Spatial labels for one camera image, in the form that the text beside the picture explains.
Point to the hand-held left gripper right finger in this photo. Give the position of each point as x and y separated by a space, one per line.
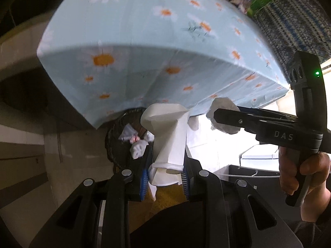
185 186

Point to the blue daisy print tablecloth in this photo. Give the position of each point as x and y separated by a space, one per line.
129 18

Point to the person's right forearm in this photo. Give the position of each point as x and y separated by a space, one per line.
310 233

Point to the crushed white carton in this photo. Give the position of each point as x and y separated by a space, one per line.
168 139

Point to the person's right hand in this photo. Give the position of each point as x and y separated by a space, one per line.
320 175

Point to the person's leg in tan pants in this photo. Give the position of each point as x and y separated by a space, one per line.
165 196

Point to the white tissue wad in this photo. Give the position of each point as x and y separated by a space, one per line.
222 104

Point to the black mesh wastebasket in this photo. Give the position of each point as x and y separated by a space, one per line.
113 144

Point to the green packet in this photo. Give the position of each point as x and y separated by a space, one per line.
258 2

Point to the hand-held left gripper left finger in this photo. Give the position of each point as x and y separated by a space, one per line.
146 180

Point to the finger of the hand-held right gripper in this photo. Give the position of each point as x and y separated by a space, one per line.
238 121
271 114

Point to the patterned blue woven cloth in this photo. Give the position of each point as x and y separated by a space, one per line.
292 23

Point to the dark box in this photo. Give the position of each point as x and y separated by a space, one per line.
253 171

